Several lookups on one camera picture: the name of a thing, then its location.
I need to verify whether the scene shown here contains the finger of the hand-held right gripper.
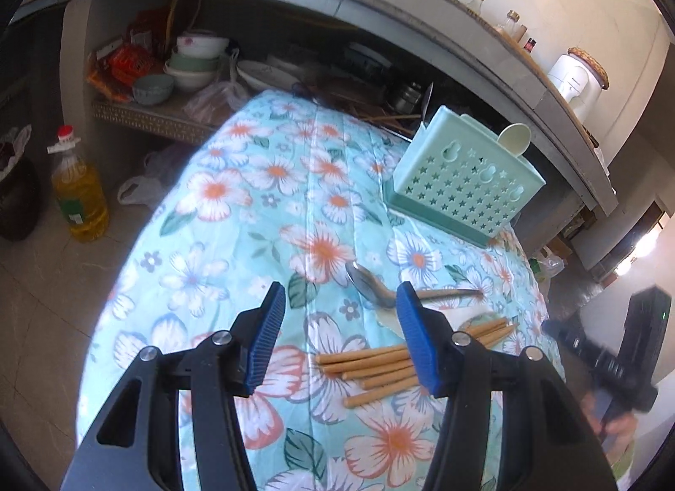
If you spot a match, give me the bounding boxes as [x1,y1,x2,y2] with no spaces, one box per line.
[542,318,660,412]

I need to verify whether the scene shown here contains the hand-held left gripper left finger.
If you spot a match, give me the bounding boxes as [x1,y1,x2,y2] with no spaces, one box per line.
[60,282,286,491]

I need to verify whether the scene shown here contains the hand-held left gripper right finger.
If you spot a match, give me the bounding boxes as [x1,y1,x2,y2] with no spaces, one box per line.
[395,281,618,491]

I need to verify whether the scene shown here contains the metal spoon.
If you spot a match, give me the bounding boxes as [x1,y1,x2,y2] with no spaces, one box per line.
[345,260,484,309]

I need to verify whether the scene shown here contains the green star-perforated utensil holder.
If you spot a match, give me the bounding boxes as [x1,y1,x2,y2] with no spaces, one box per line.
[384,105,548,249]

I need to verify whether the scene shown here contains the person's right hand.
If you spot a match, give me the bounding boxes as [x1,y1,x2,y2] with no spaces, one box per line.
[585,391,641,450]

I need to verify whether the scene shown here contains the green and white floor bag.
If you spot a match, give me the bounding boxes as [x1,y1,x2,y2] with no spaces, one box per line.
[530,253,566,282]

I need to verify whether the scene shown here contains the floral blue tablecloth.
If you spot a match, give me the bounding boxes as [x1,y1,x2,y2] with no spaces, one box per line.
[76,89,567,491]

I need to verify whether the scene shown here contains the white plastic bag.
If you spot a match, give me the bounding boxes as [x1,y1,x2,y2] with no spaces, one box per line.
[117,144,184,207]

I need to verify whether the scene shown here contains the yellow cooking oil bottle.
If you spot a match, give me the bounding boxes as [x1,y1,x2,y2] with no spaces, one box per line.
[46,125,111,244]

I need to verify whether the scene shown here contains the clear plastic bag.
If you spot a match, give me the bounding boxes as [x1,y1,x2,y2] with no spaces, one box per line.
[184,80,250,126]

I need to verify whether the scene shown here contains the white kitchen appliance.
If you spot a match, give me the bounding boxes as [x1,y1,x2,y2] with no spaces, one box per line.
[547,53,602,121]

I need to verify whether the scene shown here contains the steel cup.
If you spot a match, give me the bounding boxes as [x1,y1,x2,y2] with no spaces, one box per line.
[387,81,424,108]

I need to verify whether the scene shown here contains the white plate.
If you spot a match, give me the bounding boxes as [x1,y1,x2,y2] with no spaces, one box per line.
[236,59,305,94]

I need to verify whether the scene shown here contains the round woven lid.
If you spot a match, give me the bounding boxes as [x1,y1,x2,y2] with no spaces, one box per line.
[567,46,610,91]

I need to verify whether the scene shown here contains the plain white bowl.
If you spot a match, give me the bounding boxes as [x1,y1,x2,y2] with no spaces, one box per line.
[165,62,222,92]

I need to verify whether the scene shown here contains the blue-grey bowl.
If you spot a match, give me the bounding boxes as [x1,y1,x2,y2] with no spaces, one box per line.
[132,74,175,104]

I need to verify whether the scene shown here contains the pale green bowl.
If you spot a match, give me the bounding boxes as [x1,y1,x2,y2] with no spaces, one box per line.
[169,54,221,73]

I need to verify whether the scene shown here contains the black bag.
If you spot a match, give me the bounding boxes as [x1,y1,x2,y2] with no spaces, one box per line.
[0,127,44,241]

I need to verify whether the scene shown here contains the red snack packets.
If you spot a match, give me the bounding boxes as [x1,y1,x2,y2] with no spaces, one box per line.
[87,40,160,102]

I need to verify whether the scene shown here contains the grey concrete counter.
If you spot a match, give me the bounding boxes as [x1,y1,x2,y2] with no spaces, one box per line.
[11,0,619,216]

